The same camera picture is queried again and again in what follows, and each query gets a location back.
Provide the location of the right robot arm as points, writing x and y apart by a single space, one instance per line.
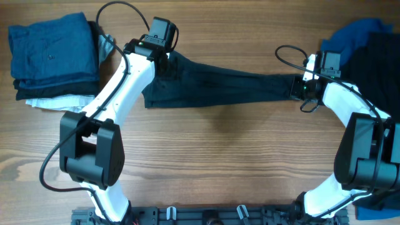
366 165

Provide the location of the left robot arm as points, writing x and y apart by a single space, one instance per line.
94 155

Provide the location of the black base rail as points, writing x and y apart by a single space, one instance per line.
240 215

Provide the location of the bright blue t-shirt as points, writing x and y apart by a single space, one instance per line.
355 35

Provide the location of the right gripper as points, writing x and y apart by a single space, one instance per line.
295 91

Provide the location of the dark green t-shirt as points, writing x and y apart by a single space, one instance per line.
187 84

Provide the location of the folded light grey garment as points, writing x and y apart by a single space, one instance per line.
104 48

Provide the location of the folded white garment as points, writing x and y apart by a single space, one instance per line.
69 102

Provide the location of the folded black garment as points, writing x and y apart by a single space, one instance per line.
56 90

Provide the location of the folded blue shorts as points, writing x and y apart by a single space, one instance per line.
53 50

